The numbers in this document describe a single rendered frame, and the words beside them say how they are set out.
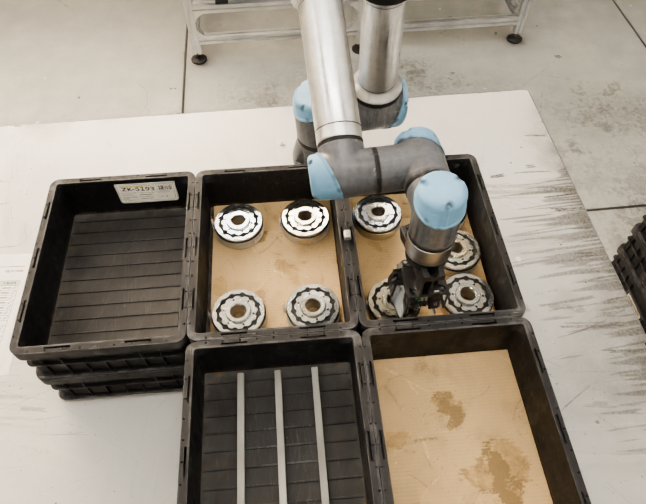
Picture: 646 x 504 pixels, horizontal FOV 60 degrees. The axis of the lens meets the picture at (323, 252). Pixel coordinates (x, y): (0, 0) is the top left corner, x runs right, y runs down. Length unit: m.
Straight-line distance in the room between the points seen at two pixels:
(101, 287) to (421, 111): 1.01
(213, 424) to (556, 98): 2.42
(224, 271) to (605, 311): 0.84
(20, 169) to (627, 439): 1.57
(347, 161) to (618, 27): 2.90
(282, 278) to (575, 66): 2.41
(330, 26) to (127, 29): 2.54
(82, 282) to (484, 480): 0.85
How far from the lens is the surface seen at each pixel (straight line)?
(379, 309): 1.09
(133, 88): 3.03
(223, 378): 1.08
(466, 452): 1.04
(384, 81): 1.28
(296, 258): 1.19
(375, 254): 1.20
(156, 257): 1.24
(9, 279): 1.50
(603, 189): 2.69
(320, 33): 0.97
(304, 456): 1.02
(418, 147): 0.90
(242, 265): 1.19
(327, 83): 0.93
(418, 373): 1.08
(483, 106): 1.77
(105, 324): 1.19
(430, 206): 0.81
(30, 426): 1.30
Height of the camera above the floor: 1.81
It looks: 55 degrees down
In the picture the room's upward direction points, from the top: straight up
